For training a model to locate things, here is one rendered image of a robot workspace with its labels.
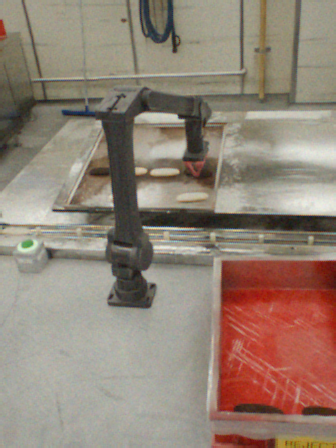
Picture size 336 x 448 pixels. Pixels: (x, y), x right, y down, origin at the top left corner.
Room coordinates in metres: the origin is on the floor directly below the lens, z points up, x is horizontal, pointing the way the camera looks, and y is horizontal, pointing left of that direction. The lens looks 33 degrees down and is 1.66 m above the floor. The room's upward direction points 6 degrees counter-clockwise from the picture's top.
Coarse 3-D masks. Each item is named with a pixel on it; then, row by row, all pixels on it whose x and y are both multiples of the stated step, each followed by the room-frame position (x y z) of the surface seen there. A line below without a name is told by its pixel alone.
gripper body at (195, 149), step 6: (186, 138) 1.39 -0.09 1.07; (198, 138) 1.37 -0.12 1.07; (186, 144) 1.40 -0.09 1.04; (192, 144) 1.38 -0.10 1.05; (198, 144) 1.38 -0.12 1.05; (204, 144) 1.41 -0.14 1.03; (186, 150) 1.41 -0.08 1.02; (192, 150) 1.38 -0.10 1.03; (198, 150) 1.38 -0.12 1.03; (204, 150) 1.39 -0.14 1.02; (186, 156) 1.37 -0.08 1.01; (192, 156) 1.37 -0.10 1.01; (198, 156) 1.36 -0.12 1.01
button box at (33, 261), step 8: (24, 240) 1.17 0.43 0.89; (40, 240) 1.16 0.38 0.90; (16, 248) 1.13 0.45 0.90; (40, 248) 1.13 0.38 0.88; (16, 256) 1.11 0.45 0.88; (24, 256) 1.10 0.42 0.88; (32, 256) 1.10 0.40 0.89; (40, 256) 1.12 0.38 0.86; (48, 256) 1.16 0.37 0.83; (24, 264) 1.10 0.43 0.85; (32, 264) 1.10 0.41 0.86; (40, 264) 1.11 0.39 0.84; (32, 272) 1.10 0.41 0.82; (40, 272) 1.10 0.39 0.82
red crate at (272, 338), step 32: (224, 288) 0.94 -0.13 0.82; (256, 288) 0.93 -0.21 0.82; (224, 320) 0.83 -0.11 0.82; (256, 320) 0.81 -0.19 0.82; (288, 320) 0.80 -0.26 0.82; (320, 320) 0.79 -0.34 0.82; (224, 352) 0.73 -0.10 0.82; (256, 352) 0.71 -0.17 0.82; (288, 352) 0.70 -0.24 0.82; (320, 352) 0.69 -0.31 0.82; (224, 384) 0.64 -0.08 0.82; (256, 384) 0.63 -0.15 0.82; (288, 384) 0.62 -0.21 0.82; (320, 384) 0.61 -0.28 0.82
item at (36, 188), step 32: (64, 128) 2.27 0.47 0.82; (32, 160) 1.91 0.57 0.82; (64, 160) 1.88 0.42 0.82; (0, 192) 1.64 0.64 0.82; (32, 192) 1.61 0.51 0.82; (96, 224) 1.33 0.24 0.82; (160, 224) 1.29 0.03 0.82; (192, 224) 1.27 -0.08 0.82; (224, 224) 1.25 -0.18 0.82; (256, 224) 1.23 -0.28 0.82; (288, 224) 1.21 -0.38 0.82; (320, 224) 1.19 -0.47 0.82
